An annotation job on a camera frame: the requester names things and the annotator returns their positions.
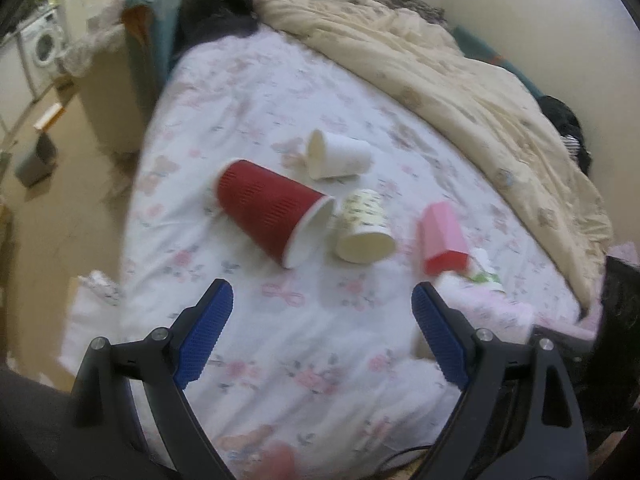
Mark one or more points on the Hello Kitty paper cup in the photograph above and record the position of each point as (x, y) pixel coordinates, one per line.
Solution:
(485, 306)

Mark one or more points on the pink hexagonal plastic cup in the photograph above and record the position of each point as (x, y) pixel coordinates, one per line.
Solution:
(443, 245)

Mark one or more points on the white patterned floor cloth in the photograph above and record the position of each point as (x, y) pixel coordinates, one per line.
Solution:
(103, 287)

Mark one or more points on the teal green armchair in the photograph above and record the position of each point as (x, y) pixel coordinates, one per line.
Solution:
(151, 27)

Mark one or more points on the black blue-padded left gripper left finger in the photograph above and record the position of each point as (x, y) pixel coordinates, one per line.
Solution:
(104, 438)

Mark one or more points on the black clothes pile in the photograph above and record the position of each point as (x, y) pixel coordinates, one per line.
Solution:
(568, 126)

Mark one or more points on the white floral bed sheet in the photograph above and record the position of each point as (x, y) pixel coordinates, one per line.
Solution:
(270, 166)

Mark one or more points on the grey waste bin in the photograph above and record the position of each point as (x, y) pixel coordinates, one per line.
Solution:
(38, 162)

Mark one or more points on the beige covered furniture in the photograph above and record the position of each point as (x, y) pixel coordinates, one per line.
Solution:
(98, 63)

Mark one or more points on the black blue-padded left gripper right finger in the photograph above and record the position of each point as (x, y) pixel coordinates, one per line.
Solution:
(517, 416)

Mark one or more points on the green white paper cup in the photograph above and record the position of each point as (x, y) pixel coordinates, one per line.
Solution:
(481, 272)

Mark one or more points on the cream bear print duvet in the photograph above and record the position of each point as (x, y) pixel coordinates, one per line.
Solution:
(484, 110)

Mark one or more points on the plain white paper cup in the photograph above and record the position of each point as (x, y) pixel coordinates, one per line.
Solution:
(330, 155)

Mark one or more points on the yellow patterned paper cup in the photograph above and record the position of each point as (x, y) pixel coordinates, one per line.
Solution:
(363, 234)

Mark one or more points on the white washing machine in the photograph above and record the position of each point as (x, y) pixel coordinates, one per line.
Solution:
(42, 41)

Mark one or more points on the red ribbed paper cup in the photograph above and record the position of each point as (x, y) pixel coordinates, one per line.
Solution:
(285, 218)

